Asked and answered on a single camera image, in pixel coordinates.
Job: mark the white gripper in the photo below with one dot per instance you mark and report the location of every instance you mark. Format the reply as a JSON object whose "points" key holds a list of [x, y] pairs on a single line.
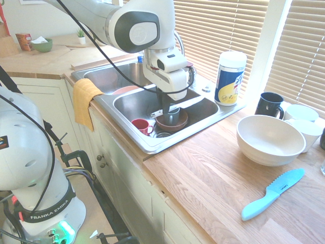
{"points": [[175, 84]]}

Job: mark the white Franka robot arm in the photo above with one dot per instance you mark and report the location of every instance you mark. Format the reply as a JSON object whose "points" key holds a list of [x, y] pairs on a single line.
{"points": [[25, 152]]}

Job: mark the stainless steel double sink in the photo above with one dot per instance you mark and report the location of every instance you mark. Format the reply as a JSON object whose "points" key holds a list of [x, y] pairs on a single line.
{"points": [[142, 101]]}

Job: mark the metal sink drain strainer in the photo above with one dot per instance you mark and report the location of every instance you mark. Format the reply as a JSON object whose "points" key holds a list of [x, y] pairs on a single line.
{"points": [[162, 135]]}

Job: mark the chrome sink hole cap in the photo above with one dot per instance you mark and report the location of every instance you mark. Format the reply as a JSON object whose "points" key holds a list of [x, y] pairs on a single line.
{"points": [[206, 89]]}

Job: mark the light blue plastic knife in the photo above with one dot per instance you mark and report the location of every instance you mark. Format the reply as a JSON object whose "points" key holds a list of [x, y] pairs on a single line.
{"points": [[271, 194]]}

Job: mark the wooden knife block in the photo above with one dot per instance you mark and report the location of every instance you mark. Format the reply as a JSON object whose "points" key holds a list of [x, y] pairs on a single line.
{"points": [[7, 45]]}

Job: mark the brown wooden bowl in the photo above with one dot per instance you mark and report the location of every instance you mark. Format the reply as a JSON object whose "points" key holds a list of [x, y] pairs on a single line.
{"points": [[181, 124]]}

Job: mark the red enamel mug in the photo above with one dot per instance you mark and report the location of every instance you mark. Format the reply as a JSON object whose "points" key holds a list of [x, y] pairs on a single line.
{"points": [[142, 125]]}

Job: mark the chrome side sprayer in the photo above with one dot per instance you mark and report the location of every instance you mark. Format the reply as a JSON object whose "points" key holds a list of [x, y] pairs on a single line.
{"points": [[193, 79]]}

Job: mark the pink plate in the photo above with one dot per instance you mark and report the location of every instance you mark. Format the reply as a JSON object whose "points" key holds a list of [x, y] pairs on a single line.
{"points": [[124, 89]]}

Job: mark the disinfecting wipes canister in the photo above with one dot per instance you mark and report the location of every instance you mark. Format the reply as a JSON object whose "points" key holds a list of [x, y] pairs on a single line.
{"points": [[229, 78]]}

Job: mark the yellow dish cloth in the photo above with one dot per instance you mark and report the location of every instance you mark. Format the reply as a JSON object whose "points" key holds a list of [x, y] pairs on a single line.
{"points": [[82, 101]]}

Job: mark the bronze cabinet knob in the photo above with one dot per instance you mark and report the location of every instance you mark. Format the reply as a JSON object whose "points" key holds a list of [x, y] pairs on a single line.
{"points": [[103, 165], [100, 157]]}

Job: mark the wide beige window blind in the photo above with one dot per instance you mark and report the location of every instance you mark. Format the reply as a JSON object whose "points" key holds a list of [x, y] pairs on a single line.
{"points": [[215, 25]]}

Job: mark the trailing plant in white pot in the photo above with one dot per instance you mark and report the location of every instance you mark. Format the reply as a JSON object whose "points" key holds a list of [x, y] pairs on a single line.
{"points": [[95, 38]]}

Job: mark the black C-clamp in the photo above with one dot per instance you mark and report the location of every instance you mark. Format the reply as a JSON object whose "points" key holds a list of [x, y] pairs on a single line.
{"points": [[81, 155]]}

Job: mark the white kitchen cabinet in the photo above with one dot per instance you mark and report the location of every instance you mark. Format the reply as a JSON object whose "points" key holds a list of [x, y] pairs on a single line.
{"points": [[132, 198]]}

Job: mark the black mug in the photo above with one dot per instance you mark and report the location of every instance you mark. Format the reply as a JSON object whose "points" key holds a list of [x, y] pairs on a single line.
{"points": [[266, 106]]}

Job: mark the small spiky potted plant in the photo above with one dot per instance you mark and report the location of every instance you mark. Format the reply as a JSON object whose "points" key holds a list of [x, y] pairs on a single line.
{"points": [[81, 38]]}

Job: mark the large cream bowl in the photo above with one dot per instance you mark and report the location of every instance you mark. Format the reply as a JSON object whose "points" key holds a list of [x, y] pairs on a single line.
{"points": [[269, 142]]}

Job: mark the green bowl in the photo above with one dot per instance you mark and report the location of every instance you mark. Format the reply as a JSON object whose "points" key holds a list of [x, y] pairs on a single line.
{"points": [[43, 47]]}

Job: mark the white cup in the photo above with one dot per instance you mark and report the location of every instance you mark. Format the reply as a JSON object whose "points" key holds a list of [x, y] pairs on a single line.
{"points": [[300, 111]]}

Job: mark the white crumpled tissue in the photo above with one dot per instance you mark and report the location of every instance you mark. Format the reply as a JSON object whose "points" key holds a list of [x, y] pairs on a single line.
{"points": [[39, 40]]}

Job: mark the black clamp with screw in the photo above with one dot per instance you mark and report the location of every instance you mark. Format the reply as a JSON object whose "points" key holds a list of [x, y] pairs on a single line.
{"points": [[119, 239]]}

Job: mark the white paper scrap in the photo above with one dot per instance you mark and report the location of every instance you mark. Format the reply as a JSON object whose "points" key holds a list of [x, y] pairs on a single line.
{"points": [[94, 234]]}

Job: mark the narrow beige window blind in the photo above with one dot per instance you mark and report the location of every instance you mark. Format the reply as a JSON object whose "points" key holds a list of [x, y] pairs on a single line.
{"points": [[304, 50]]}

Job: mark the white tapered bowl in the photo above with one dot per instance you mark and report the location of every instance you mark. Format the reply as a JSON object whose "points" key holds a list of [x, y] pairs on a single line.
{"points": [[311, 134]]}

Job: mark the orange cardboard box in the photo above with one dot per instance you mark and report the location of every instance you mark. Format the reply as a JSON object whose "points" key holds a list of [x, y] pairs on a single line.
{"points": [[23, 42]]}

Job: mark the dark object at counter edge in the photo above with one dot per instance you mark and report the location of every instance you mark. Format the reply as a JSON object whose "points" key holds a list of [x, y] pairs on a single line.
{"points": [[323, 138]]}

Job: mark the clear drinking glass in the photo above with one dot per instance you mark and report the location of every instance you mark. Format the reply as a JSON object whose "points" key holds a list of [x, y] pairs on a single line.
{"points": [[323, 167]]}

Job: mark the red utensil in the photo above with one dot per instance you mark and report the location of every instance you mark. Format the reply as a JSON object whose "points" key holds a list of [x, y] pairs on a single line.
{"points": [[3, 20]]}

